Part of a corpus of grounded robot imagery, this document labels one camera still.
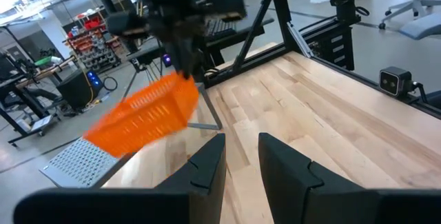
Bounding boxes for black desk bar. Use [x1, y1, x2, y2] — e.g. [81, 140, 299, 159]
[203, 5, 276, 49]

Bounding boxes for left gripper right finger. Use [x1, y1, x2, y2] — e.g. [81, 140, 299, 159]
[258, 132, 441, 224]

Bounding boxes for grey chair seat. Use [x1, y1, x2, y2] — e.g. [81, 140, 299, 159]
[399, 12, 441, 41]

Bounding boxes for black computer tower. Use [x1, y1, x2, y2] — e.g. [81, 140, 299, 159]
[57, 68, 104, 111]

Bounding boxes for shelf with red bins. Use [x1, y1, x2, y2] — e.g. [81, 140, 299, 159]
[63, 8, 121, 73]

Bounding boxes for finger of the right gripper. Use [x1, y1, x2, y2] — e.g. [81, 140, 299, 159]
[165, 36, 189, 79]
[184, 34, 204, 79]

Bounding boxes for black cable coil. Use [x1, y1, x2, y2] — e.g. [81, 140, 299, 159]
[102, 75, 119, 92]

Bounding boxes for black aluminium table frame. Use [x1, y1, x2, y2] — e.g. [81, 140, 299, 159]
[203, 0, 441, 120]

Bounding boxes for orange plastic basket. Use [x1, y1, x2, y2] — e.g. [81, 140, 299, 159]
[82, 71, 200, 159]

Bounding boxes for black workbench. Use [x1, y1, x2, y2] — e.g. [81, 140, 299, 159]
[0, 54, 76, 147]

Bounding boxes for black drawer cabinet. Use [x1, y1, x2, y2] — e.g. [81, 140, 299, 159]
[299, 20, 356, 72]

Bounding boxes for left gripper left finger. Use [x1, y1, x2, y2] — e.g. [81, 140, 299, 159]
[13, 133, 227, 224]

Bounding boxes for grey perforated metal riser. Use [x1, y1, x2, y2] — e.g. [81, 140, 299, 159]
[39, 82, 223, 189]

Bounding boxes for black stereo camera box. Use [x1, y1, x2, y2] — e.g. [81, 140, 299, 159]
[378, 65, 428, 104]

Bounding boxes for backlit keyboard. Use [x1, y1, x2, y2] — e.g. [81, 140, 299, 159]
[206, 19, 238, 41]

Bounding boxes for black tripod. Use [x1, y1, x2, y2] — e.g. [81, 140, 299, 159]
[120, 57, 163, 104]

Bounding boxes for white office chair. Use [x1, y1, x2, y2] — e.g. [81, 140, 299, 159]
[378, 0, 441, 30]

